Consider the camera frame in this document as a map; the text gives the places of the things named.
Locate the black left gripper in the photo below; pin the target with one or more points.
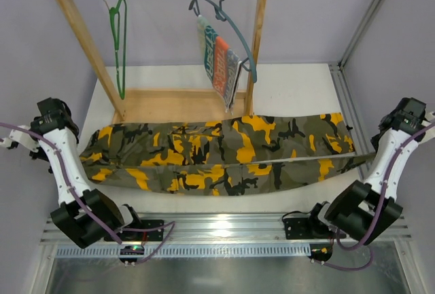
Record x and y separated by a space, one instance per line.
37 155

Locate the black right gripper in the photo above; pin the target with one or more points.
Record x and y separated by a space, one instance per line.
376 141

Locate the camouflage yellow green trousers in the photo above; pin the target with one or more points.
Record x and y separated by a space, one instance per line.
249 155

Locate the green clothes hanger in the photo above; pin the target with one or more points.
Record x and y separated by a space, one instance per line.
117 20

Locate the blue-grey clothes hanger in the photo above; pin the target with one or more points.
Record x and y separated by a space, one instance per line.
231 26

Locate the wooden clothes rack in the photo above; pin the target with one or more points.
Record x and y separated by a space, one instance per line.
156 93

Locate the colourful printed cloth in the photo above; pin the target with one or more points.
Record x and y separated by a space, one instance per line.
222 65

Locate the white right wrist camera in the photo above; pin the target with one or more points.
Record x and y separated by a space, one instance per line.
428 124

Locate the aluminium corner frame profile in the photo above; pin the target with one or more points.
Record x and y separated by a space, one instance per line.
344 94

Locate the slotted grey cable duct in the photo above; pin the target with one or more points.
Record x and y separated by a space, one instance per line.
186 250

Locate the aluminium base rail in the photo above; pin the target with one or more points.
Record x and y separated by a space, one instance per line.
224 228

